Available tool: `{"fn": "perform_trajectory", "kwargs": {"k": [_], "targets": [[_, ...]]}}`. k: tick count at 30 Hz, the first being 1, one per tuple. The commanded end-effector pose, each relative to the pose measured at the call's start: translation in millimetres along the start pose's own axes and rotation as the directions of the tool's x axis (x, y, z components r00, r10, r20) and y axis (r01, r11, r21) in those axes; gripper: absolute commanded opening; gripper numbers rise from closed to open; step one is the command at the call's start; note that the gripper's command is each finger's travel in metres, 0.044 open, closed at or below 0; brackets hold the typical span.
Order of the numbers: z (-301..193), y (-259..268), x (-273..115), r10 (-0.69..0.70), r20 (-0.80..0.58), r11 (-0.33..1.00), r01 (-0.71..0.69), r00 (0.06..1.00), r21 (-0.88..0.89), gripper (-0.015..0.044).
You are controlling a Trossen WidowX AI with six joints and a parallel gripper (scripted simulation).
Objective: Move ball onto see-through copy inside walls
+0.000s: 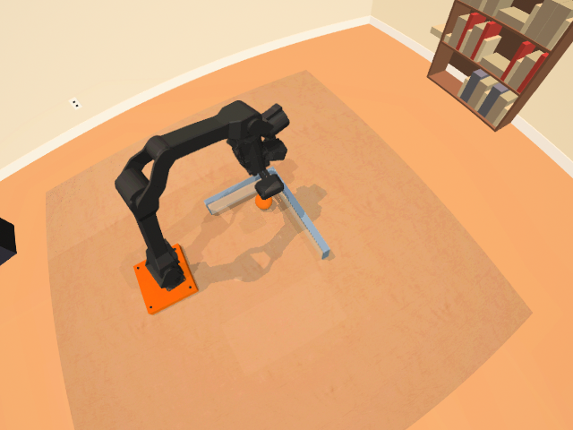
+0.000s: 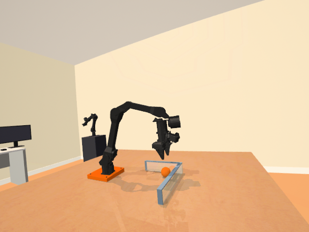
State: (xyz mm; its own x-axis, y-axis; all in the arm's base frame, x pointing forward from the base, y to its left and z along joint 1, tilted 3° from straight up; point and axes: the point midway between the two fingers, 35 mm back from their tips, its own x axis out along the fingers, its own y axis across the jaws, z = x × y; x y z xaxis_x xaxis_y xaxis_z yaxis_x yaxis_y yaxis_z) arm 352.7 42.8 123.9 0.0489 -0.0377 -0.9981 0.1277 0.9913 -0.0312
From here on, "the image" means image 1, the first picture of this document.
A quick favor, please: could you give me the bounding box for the clear low walls forming corner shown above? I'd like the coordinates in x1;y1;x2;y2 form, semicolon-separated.
207;178;323;258

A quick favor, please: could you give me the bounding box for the orange ball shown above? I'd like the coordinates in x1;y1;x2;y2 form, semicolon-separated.
255;194;272;210

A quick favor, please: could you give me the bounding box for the clear l-shaped low wall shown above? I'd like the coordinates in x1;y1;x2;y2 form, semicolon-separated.
204;167;330;259

